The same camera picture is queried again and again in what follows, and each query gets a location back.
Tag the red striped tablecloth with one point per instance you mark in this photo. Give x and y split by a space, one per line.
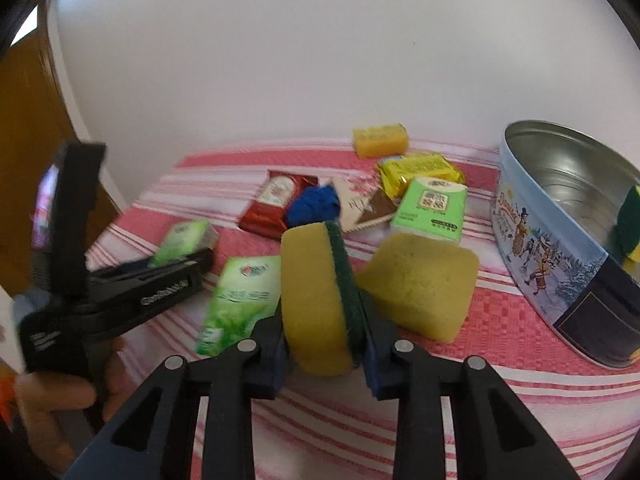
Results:
490 370

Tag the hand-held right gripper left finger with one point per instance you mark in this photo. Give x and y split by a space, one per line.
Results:
272 360

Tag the green tissue pack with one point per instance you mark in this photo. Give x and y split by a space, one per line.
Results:
182 240
432 207
242 300

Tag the yellow snack packet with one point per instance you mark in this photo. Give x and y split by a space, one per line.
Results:
425 177
400 160

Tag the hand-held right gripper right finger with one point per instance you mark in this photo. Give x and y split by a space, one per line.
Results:
375 365

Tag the wooden door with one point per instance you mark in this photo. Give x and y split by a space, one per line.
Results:
30 125

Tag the blue cloth ball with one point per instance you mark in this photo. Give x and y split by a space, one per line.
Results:
312 207

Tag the yellow green scouring sponge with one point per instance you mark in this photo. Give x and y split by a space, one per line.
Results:
315 300
629 225

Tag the large yellow sponge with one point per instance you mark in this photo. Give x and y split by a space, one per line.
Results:
425 285

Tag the small yellow sponge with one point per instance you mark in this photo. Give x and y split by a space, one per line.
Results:
380 141

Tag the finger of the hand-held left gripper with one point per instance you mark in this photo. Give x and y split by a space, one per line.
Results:
170 266
170 297

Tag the red snack packet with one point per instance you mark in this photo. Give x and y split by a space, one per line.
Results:
272 200

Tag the person's left hand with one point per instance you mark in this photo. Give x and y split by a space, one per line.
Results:
55 410

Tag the round printed metal tin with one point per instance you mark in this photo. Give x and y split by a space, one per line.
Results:
540 240

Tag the white brown snack packet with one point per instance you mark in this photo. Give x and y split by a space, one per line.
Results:
362 205

